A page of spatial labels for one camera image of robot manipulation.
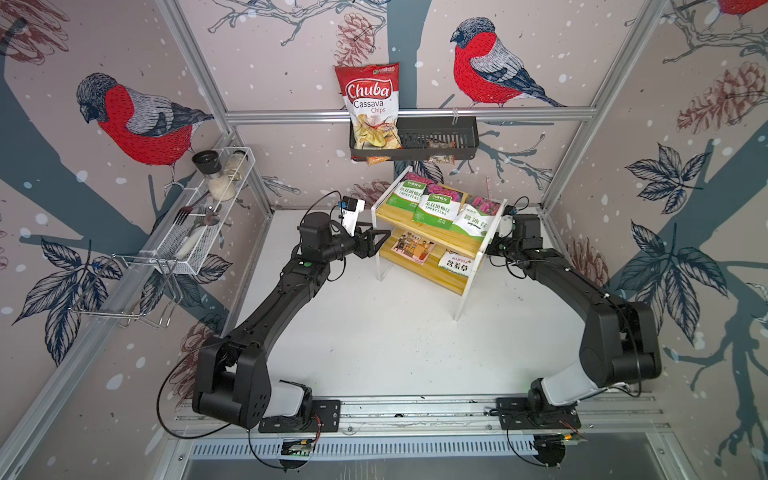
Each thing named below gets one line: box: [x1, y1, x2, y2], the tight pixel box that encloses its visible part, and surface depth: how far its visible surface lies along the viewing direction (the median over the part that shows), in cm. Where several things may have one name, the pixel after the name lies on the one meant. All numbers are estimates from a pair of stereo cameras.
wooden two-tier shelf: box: [371, 165, 508, 321], surface depth 78 cm
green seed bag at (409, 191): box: [386, 173, 436, 212], surface depth 81 cm
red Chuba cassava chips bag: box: [334, 62, 402, 166], surface depth 85 cm
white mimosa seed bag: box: [449, 195, 501, 242], surface depth 74 cm
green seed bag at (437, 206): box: [412, 184, 463, 230], surface depth 76 cm
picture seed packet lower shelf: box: [391, 232, 437, 265], surface depth 90 cm
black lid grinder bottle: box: [192, 150, 237, 202], surface depth 77 cm
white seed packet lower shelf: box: [438, 248, 474, 277], surface depth 86 cm
